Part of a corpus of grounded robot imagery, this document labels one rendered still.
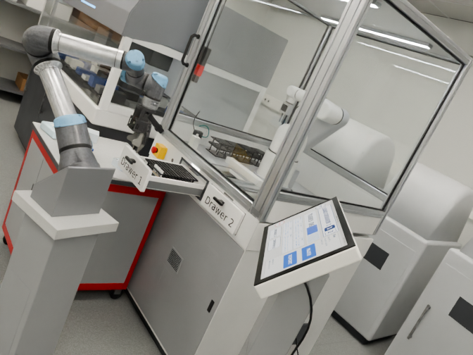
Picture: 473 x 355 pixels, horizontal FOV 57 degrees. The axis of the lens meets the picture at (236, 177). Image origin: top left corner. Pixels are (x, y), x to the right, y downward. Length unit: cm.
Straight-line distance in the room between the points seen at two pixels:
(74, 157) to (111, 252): 89
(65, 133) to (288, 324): 104
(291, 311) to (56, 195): 90
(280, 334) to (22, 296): 97
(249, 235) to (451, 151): 338
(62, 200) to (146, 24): 143
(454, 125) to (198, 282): 354
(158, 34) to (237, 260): 151
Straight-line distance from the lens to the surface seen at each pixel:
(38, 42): 192
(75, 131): 171
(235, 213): 194
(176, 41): 289
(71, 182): 164
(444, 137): 503
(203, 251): 212
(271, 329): 156
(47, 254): 173
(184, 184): 210
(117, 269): 254
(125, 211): 233
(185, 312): 223
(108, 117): 285
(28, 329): 193
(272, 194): 182
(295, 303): 151
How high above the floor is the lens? 152
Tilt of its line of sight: 14 degrees down
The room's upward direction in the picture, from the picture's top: 24 degrees clockwise
